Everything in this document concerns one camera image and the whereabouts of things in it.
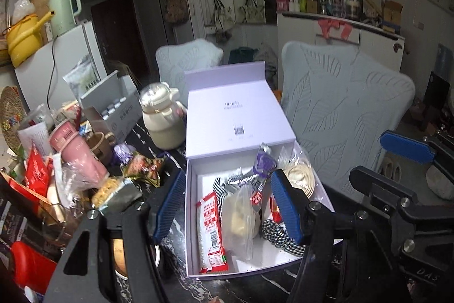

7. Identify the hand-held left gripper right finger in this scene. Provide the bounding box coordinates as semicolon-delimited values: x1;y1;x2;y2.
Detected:
270;169;405;303

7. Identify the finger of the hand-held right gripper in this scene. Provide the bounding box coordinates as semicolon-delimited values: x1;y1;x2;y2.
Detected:
348;165;419;215
380;131;454;167

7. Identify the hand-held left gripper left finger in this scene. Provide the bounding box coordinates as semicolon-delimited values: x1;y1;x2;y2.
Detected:
43;170;187;303

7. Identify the red candy packet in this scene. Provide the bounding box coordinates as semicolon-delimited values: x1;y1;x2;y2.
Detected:
269;195;284;223

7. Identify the gingham scrunchie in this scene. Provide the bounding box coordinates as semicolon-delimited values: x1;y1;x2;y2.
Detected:
260;218;306;257

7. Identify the bag of cream cord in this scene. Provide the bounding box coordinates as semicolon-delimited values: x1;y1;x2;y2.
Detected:
278;146;316;199

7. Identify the silver clear pouch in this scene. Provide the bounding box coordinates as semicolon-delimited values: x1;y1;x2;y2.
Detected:
220;184;261;263

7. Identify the red snack packet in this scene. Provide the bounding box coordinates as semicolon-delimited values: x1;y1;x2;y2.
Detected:
196;191;229;274

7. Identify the purple foil packet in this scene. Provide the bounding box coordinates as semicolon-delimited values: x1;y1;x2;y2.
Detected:
248;143;277;208

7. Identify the lavender gift box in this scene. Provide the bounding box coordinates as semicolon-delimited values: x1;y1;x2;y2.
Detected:
184;61;343;280

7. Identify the shiny brown candy wrapper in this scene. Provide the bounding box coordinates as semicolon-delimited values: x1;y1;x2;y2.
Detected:
122;152;167;187

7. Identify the metal bowl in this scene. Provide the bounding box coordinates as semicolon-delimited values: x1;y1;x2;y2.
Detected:
112;235;162;279

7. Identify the silver noodle snack packet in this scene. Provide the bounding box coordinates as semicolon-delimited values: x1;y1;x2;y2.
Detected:
91;177;142;211

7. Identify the apple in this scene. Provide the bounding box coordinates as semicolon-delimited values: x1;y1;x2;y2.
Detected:
113;238;127;275

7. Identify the purple foil wrapper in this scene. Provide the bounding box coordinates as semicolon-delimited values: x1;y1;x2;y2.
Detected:
113;143;137;165

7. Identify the large light blue covered chair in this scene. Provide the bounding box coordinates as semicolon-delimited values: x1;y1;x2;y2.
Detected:
281;41;415;197

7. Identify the cream thermos jug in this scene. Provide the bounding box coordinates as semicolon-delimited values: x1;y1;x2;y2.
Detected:
139;82;188;150

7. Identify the brown mug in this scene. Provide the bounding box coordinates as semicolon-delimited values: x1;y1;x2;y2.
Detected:
85;132;117;162

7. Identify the white carton of bottles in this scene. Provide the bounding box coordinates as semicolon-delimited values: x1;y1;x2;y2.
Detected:
80;70;142;145

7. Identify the pink tumbler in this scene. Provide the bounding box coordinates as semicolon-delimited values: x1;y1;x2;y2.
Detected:
49;121;110;188

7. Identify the white cabinet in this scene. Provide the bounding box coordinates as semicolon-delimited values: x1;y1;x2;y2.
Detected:
277;12;405;87

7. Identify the cardboard box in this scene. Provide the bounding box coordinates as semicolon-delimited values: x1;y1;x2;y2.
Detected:
381;0;404;34

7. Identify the red paper packet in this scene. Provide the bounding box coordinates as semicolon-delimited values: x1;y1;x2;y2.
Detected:
25;143;54;199

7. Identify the pink cloth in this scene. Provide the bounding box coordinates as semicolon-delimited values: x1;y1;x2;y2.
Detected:
317;18;352;40

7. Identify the small light blue covered chair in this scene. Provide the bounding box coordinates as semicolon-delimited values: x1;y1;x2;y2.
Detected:
155;38;224;98

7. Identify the red plastic bottle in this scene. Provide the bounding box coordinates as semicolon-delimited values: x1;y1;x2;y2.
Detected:
10;241;59;294

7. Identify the white green snack bag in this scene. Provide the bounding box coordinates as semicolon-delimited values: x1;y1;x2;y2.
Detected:
63;55;102;98

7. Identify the black packaging bag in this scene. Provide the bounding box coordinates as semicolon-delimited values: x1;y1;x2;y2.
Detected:
0;172;47;254

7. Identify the teal bag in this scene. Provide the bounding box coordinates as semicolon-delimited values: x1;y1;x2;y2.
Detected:
229;47;259;65

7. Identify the dark wooden door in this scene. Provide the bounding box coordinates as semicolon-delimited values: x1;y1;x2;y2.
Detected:
90;0;150;76

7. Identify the white fridge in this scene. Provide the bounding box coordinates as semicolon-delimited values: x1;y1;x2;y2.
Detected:
14;21;109;112

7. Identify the beige hanging tote bag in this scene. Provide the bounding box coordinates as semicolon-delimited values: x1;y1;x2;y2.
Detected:
210;0;235;30
238;0;266;23

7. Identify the brown hanging tote bag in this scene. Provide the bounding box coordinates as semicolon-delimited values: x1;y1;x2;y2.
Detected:
164;0;188;25

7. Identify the green electric kettle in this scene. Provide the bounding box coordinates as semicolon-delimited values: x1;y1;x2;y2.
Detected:
49;0;83;38

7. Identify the yellow enamel pot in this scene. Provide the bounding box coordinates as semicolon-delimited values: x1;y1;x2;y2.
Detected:
6;12;55;68

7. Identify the black power cord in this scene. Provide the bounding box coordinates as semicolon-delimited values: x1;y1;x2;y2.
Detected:
49;38;58;108

